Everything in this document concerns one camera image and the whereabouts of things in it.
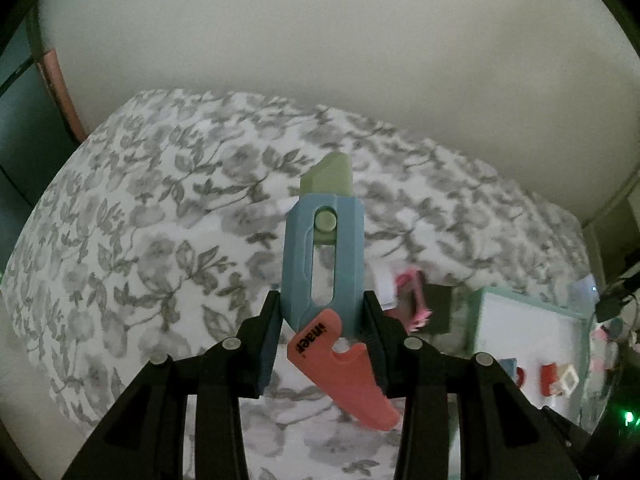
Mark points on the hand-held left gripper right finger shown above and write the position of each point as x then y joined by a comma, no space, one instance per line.
377,355

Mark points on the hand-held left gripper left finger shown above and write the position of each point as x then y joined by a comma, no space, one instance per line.
265,360

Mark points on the salmon pink plastic clip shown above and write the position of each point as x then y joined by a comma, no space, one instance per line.
350,385

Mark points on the pink smart band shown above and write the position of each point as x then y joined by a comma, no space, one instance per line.
415,305

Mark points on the red packet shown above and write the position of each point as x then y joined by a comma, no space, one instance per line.
550,377

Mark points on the blue toy knife green blade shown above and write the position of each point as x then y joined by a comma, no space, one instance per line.
300,260

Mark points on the green-rimmed white tray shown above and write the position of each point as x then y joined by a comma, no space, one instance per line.
530,330

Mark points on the pink teal clutter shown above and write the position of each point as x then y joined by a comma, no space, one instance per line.
607,345

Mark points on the small blue red item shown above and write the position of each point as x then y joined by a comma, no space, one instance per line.
514,374

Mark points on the grey floral bedspread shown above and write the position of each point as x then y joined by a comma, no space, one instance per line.
150,260

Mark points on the black adapter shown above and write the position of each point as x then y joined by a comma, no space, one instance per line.
615,300

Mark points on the white device with light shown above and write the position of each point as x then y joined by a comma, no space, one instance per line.
582,287

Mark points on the dark green cabinet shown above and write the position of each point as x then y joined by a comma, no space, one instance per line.
20,135

